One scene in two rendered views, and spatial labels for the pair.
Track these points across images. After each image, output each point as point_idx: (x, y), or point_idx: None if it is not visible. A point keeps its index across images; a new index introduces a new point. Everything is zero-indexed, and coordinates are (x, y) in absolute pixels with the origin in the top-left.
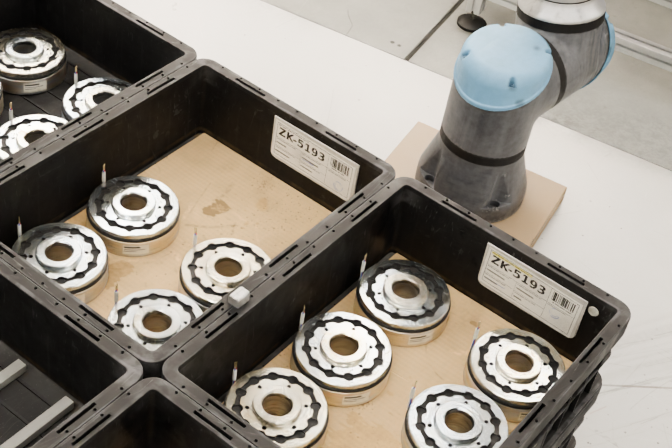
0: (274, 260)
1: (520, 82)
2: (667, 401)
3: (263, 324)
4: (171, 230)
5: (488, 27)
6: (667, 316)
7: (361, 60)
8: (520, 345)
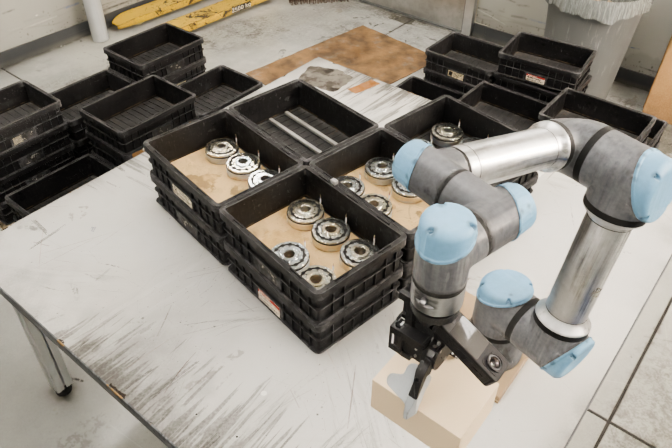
0: (354, 193)
1: (482, 286)
2: (340, 408)
3: (336, 202)
4: (399, 195)
5: (526, 278)
6: (401, 431)
7: (609, 327)
8: (324, 280)
